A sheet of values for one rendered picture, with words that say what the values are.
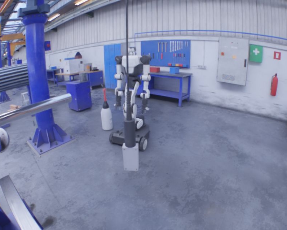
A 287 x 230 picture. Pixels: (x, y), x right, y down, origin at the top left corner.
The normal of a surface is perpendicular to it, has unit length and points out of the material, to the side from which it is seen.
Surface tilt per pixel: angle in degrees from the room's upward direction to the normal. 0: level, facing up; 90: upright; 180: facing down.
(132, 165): 90
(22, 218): 0
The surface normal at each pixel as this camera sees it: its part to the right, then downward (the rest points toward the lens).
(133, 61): -0.39, 0.33
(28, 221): 0.00, -0.93
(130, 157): -0.03, 0.36
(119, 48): -0.59, 0.29
